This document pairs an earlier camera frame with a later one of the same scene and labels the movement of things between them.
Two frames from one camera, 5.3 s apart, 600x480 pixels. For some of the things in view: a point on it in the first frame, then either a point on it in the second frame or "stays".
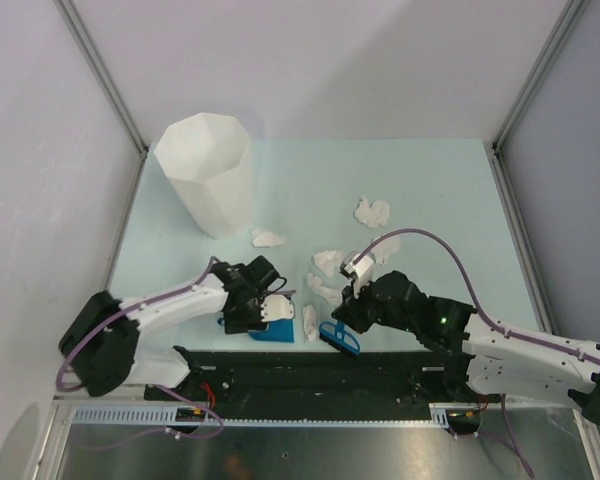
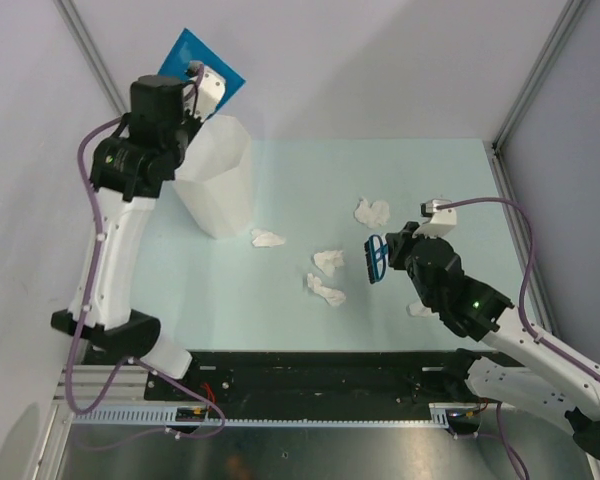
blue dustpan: [279, 330] -> [188, 49]
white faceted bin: [208, 157] stays
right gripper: [350, 310] -> [399, 243]
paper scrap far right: [373, 215] stays
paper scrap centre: [331, 295] stays
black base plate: [254, 377] stays
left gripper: [234, 324] -> [193, 122]
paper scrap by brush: [328, 261] stays
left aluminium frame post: [84, 36] stays
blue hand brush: [340, 337] -> [376, 258]
